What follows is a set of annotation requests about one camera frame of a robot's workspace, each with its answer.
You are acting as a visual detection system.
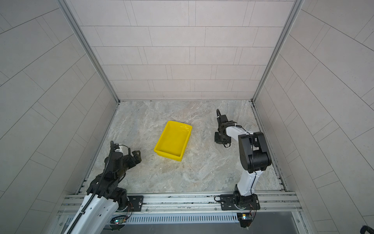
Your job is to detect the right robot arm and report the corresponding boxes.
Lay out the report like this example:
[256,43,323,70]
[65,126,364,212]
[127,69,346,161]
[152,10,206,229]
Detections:
[214,110,272,209]

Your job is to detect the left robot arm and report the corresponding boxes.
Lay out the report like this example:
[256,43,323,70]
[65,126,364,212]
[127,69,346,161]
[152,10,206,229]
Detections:
[65,141,144,234]

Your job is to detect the yellow plastic bin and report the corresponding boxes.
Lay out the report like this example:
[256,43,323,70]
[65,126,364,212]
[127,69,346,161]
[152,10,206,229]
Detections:
[154,121,192,162]

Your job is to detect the white vent grille strip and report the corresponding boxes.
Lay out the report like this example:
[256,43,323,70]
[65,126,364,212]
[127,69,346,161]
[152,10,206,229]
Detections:
[126,213,239,225]

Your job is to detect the left controller board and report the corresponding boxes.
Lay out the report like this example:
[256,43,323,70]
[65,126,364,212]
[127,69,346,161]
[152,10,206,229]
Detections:
[110,215,128,225]

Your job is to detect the controller board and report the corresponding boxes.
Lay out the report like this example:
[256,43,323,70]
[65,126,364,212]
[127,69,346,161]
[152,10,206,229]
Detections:
[237,213,254,228]
[110,215,128,225]

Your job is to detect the right controller board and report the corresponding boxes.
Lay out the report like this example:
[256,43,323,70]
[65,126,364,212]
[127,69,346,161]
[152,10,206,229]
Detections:
[237,213,254,228]

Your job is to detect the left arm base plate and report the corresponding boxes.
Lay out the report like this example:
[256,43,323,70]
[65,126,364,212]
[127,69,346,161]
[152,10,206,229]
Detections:
[117,196,144,212]

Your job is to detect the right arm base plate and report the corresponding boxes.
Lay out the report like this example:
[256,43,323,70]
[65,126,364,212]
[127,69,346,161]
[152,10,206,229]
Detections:
[218,194,261,211]

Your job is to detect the aluminium mounting rail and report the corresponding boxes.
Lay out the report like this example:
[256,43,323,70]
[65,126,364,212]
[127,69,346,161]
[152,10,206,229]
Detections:
[58,191,303,216]

